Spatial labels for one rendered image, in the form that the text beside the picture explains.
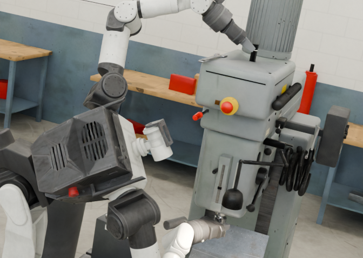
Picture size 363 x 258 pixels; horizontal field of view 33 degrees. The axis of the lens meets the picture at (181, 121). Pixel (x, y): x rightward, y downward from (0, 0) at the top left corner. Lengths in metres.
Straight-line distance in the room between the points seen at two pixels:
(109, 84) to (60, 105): 5.53
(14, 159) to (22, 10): 5.69
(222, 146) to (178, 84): 4.01
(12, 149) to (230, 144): 0.76
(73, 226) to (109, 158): 2.50
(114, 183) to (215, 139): 0.48
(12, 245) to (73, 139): 0.49
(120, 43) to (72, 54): 5.25
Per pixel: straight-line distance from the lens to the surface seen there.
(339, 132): 2.43
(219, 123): 2.17
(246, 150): 2.20
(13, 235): 2.14
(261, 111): 2.02
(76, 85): 7.35
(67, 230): 4.26
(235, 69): 2.03
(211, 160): 2.25
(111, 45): 2.09
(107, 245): 2.59
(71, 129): 1.89
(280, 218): 2.75
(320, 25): 6.42
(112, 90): 1.99
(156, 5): 2.14
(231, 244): 2.80
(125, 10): 2.11
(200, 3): 2.11
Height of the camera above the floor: 2.21
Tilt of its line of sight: 15 degrees down
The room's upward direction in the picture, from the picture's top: 10 degrees clockwise
